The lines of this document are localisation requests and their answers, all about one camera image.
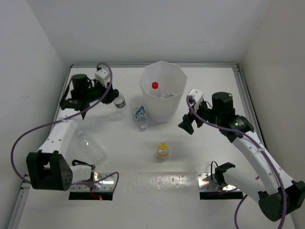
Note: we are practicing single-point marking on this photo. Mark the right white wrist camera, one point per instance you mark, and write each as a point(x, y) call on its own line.
point(195, 98)

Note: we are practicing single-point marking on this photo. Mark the white octagonal plastic bin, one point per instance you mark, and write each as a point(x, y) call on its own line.
point(171, 80)

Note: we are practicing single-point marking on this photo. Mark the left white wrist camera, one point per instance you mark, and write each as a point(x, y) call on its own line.
point(102, 76)

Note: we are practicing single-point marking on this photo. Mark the black cap small bottle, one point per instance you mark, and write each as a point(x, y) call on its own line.
point(119, 101)

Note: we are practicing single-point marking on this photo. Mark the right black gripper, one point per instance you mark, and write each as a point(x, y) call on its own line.
point(186, 124)

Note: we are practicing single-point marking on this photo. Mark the red cap plastic bottle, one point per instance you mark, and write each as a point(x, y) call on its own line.
point(155, 89)

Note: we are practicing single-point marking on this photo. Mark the yellow cap small bottle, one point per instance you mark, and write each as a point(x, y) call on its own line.
point(162, 152)

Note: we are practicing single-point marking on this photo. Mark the clear unlabelled plastic bottle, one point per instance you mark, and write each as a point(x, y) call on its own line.
point(92, 150)

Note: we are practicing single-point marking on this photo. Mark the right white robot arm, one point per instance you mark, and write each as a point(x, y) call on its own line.
point(276, 192)

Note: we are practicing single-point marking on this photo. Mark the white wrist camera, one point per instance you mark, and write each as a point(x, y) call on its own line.
point(195, 98)
point(102, 76)

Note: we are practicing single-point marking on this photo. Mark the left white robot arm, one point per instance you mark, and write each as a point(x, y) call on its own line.
point(47, 167)

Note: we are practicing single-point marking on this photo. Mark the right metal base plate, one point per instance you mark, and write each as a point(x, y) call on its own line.
point(207, 186)

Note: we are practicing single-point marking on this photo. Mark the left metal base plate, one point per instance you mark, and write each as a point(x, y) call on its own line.
point(106, 183)

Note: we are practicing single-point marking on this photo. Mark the green label plastic bottle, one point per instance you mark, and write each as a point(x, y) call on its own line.
point(168, 96)

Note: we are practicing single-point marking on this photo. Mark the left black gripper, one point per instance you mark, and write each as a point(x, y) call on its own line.
point(109, 97)

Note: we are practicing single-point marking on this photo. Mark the light blue label bottle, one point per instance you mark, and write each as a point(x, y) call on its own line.
point(140, 117)

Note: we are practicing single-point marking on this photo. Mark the metal base plate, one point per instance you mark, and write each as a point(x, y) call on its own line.
point(207, 186)
point(106, 183)

